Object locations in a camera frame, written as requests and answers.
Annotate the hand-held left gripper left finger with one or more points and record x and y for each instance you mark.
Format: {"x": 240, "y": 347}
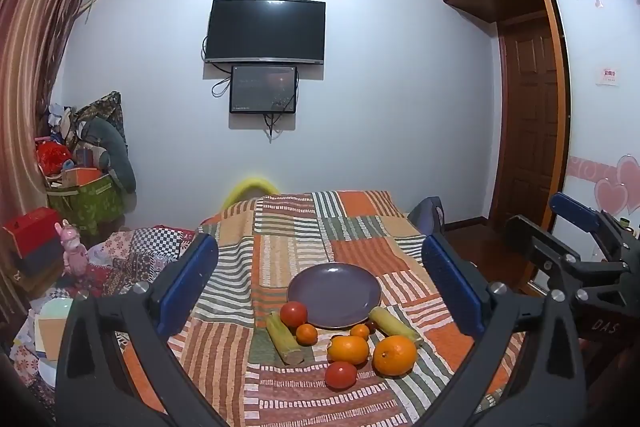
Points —
{"x": 190, "y": 279}

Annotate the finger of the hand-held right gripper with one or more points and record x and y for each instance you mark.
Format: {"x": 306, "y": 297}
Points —
{"x": 542, "y": 252}
{"x": 575, "y": 208}

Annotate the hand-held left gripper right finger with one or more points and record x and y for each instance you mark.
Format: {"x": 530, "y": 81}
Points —
{"x": 450, "y": 279}

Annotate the yellow sugarcane piece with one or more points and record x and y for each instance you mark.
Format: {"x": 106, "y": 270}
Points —
{"x": 395, "y": 326}

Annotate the large orange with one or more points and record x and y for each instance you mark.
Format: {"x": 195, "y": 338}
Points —
{"x": 395, "y": 355}

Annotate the small tangerine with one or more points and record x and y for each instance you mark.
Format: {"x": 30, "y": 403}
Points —
{"x": 359, "y": 332}
{"x": 306, "y": 334}

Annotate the red tomato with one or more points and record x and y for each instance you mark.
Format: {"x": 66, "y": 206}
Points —
{"x": 341, "y": 374}
{"x": 293, "y": 313}

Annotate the green sugarcane piece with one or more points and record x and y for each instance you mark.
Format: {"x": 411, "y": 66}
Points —
{"x": 282, "y": 339}

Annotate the purple round plate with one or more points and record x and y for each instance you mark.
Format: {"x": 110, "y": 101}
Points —
{"x": 332, "y": 294}

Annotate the medium orange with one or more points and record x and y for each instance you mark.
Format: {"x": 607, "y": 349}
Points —
{"x": 348, "y": 349}

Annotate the black white checkered cloth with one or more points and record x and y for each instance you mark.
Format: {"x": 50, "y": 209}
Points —
{"x": 160, "y": 239}

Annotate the white sliding door heart stickers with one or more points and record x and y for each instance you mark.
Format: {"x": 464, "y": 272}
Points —
{"x": 600, "y": 132}

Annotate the brown wooden door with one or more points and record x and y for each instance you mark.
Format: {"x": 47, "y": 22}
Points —
{"x": 530, "y": 132}

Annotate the small dark cherry tomato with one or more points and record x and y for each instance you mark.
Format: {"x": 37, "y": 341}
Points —
{"x": 372, "y": 325}

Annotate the yellow hoop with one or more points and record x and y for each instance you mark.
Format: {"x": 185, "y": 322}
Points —
{"x": 250, "y": 183}

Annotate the pink plush toy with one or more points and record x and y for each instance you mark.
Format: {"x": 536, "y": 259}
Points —
{"x": 74, "y": 249}

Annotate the striped patchwork blanket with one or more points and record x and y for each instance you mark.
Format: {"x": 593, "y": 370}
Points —
{"x": 300, "y": 232}

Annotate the green patterned storage box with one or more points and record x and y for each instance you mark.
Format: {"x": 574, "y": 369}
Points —
{"x": 90, "y": 207}

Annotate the red white paper note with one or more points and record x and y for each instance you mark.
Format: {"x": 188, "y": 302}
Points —
{"x": 609, "y": 76}

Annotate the pale green plate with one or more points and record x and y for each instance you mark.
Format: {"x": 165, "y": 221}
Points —
{"x": 55, "y": 307}

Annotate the long grey pillow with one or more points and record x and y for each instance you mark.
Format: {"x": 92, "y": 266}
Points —
{"x": 117, "y": 152}

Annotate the orange cardboard box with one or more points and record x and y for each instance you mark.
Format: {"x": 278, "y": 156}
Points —
{"x": 82, "y": 176}

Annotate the brown cardboard box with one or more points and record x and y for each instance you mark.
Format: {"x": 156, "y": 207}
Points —
{"x": 50, "y": 337}

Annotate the red flat box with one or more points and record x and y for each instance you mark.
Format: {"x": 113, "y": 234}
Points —
{"x": 30, "y": 229}

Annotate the red plastic bag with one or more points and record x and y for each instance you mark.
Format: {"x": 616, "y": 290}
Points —
{"x": 52, "y": 157}

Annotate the camouflage cushion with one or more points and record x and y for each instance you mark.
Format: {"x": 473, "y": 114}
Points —
{"x": 102, "y": 107}

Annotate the pile of clothes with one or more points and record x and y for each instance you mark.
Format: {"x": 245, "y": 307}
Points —
{"x": 60, "y": 122}

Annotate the striped brown curtain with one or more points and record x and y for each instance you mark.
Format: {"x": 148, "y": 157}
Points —
{"x": 30, "y": 57}

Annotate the small black wall monitor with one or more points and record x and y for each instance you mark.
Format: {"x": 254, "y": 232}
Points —
{"x": 262, "y": 89}

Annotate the black wall television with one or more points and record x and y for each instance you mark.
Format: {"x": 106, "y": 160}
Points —
{"x": 265, "y": 29}

